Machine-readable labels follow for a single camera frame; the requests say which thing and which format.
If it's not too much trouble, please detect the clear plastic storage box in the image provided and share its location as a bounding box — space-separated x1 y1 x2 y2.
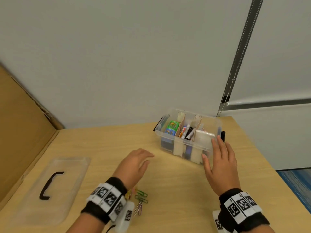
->
153 108 226 165

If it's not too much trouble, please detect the brown cardboard panel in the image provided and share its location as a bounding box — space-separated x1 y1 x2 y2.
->
0 63 65 211

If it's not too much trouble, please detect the grey horizontal wall rail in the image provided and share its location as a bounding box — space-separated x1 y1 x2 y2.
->
225 98 311 111

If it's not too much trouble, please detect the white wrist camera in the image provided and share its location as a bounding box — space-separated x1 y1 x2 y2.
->
212 210 225 233
116 201 135 233

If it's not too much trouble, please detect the black perforated wall strip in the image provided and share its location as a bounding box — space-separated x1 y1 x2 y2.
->
215 0 265 118

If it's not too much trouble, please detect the person's left forearm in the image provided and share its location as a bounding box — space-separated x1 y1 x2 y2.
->
65 212 105 233

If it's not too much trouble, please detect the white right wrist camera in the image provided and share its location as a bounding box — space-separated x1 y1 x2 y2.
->
212 210 225 233

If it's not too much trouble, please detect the large black marker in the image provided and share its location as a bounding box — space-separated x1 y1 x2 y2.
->
185 127 196 141

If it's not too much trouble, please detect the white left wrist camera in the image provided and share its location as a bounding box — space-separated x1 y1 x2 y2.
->
116 201 135 233

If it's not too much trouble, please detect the person's right hand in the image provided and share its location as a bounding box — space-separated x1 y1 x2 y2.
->
202 135 241 197

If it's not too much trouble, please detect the clear lid with black handle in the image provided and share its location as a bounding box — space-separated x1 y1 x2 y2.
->
9 156 91 227

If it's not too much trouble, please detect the pile of colourful paper clips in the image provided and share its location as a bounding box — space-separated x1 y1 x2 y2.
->
126 188 149 217

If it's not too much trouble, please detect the black left wristband with tags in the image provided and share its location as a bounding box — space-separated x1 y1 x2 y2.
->
80 177 129 225

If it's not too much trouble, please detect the person's left hand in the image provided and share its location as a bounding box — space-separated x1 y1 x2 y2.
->
112 148 156 190

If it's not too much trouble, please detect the wooden table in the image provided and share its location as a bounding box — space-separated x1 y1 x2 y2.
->
0 116 311 233

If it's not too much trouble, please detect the person's right forearm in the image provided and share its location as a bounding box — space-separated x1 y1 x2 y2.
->
257 222 277 233

